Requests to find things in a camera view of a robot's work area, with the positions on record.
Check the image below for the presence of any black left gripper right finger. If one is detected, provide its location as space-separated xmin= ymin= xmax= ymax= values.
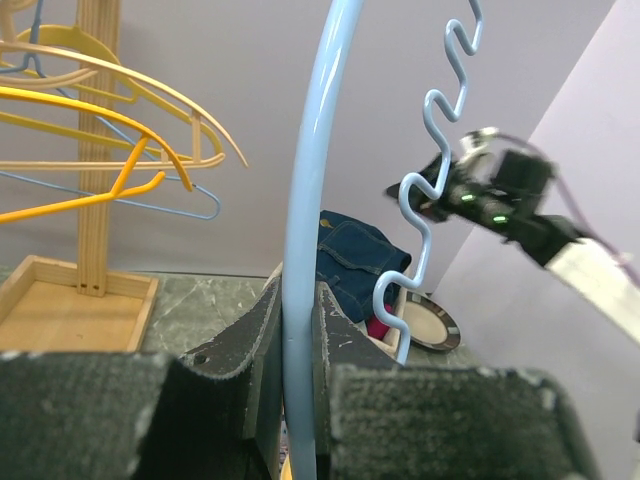
xmin=312 ymin=284 xmax=600 ymax=479

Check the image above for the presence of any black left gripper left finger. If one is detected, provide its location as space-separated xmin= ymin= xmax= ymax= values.
xmin=1 ymin=280 xmax=282 ymax=479

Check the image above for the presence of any magenta pleated skirt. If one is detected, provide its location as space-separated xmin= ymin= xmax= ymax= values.
xmin=366 ymin=314 xmax=391 ymax=343

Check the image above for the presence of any light blue wide hanger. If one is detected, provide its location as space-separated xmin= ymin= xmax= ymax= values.
xmin=282 ymin=1 xmax=484 ymax=479

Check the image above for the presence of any dark denim skirt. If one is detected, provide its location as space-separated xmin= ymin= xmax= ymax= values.
xmin=316 ymin=210 xmax=412 ymax=323

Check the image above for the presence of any orange plastic hanger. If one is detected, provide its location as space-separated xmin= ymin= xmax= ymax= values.
xmin=1 ymin=86 xmax=193 ymax=224

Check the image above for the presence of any blue wire hanger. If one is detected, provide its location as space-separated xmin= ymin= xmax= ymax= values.
xmin=1 ymin=1 xmax=227 ymax=205

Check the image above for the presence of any yellow plastic hanger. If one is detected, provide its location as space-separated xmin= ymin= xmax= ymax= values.
xmin=1 ymin=25 xmax=236 ymax=169

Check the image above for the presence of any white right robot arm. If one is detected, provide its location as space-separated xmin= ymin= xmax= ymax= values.
xmin=408 ymin=148 xmax=639 ymax=341

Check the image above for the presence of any cream wooden hanger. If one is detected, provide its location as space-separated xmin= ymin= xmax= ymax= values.
xmin=0 ymin=0 xmax=250 ymax=174

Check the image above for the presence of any striped rim dark plate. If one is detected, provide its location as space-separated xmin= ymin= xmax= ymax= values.
xmin=401 ymin=292 xmax=461 ymax=353

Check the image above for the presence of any wooden clothes rack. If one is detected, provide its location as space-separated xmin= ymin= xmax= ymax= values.
xmin=0 ymin=0 xmax=160 ymax=354

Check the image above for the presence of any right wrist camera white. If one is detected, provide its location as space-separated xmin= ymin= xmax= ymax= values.
xmin=458 ymin=127 xmax=500 ymax=170

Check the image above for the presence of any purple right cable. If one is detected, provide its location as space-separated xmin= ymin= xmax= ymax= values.
xmin=499 ymin=132 xmax=640 ymax=291

